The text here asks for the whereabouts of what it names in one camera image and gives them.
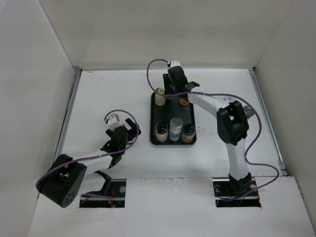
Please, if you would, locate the pink cap spice bottle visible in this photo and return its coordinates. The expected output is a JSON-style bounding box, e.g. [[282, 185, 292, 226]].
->
[[179, 98, 190, 107]]

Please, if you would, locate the yellow cap spice bottle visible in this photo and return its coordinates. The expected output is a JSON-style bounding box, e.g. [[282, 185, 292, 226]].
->
[[154, 87, 165, 107]]

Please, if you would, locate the white powder bottle black cap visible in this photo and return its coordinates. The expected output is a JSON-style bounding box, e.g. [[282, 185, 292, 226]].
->
[[155, 122, 168, 142]]

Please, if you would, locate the tall blue label spice jar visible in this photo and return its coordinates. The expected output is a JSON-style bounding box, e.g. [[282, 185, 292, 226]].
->
[[169, 118, 183, 141]]

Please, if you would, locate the brown spice bottle black cap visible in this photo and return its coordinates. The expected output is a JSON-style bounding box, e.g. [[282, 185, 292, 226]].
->
[[181, 123, 196, 144]]

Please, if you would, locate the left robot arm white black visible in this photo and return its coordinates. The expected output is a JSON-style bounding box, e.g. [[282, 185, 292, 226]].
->
[[36, 118, 141, 208]]

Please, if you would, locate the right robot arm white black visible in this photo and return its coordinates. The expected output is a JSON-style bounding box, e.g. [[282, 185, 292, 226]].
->
[[167, 64, 251, 196]]

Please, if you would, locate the black rectangular tray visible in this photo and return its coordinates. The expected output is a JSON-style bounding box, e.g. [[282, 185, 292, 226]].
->
[[150, 92, 197, 146]]

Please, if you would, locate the white powder bottle silver cap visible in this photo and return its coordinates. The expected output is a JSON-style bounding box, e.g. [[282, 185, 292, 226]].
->
[[243, 105, 255, 119]]

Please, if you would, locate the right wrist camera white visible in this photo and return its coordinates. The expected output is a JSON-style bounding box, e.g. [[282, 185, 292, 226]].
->
[[167, 60, 181, 68]]

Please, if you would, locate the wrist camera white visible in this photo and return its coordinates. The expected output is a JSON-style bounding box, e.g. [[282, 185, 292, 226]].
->
[[167, 60, 181, 68], [104, 113, 123, 132]]

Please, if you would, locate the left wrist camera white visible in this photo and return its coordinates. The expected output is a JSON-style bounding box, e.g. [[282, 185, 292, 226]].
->
[[104, 113, 123, 132]]

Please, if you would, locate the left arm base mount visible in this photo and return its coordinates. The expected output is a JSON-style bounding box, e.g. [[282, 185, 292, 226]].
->
[[79, 170, 127, 208]]

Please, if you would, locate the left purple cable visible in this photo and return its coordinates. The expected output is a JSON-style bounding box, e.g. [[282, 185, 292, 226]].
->
[[36, 110, 140, 204]]

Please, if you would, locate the purple cable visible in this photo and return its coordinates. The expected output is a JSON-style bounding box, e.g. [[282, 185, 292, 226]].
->
[[147, 58, 280, 202], [36, 110, 140, 204]]

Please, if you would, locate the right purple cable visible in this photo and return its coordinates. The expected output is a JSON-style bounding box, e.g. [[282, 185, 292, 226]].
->
[[147, 58, 280, 202]]

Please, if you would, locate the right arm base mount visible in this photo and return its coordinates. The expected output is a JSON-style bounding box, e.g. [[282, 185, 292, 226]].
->
[[213, 180, 261, 208]]

